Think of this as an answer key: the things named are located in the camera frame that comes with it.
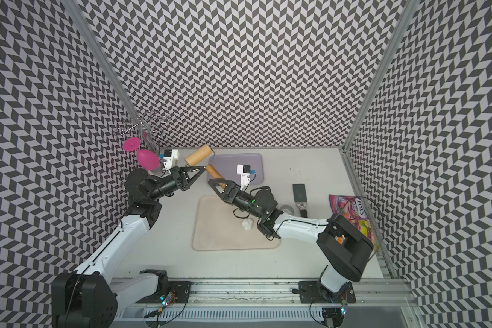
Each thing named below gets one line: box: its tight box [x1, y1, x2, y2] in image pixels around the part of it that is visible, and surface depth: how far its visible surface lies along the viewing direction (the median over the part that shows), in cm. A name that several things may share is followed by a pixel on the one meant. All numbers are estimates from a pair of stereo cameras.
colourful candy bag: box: [328, 194, 378, 249], surface depth 95 cm
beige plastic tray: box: [192, 194, 281, 251], surface depth 89 cm
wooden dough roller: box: [184, 144, 228, 189], surface depth 70 cm
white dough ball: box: [241, 217, 254, 230], surface depth 89 cm
